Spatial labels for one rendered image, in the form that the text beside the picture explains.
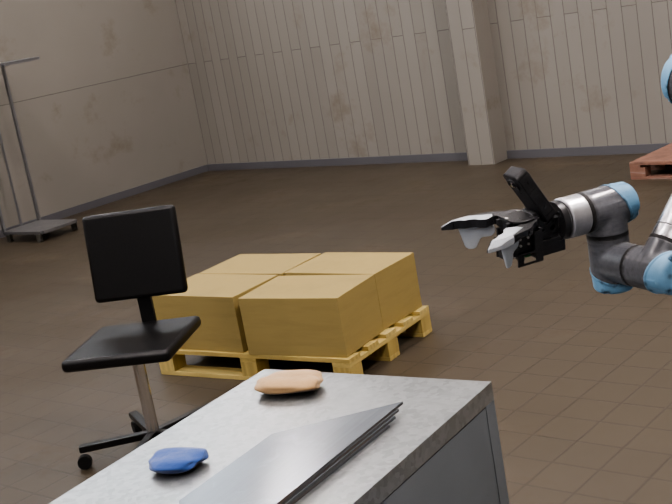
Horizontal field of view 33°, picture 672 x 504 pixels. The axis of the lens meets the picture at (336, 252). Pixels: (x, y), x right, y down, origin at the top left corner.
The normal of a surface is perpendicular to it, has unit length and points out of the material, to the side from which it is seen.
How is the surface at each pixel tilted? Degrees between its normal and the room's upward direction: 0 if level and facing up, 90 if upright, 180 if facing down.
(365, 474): 0
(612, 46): 90
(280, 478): 0
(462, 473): 90
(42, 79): 90
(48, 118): 90
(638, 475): 0
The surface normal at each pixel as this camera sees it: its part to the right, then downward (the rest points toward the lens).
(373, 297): 0.85, -0.03
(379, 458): -0.17, -0.96
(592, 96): -0.63, 0.29
